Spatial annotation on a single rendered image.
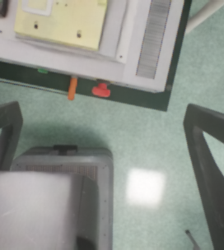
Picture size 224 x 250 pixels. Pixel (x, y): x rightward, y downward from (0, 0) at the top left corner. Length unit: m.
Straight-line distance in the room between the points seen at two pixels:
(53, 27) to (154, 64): 0.21
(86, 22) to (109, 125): 0.94
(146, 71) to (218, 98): 1.04
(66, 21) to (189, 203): 1.35
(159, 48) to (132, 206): 1.16
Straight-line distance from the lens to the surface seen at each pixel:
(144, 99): 0.59
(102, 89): 0.49
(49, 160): 1.15
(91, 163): 1.12
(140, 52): 0.49
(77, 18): 0.47
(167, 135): 1.40
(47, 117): 1.38
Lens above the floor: 1.33
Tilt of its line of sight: 83 degrees down
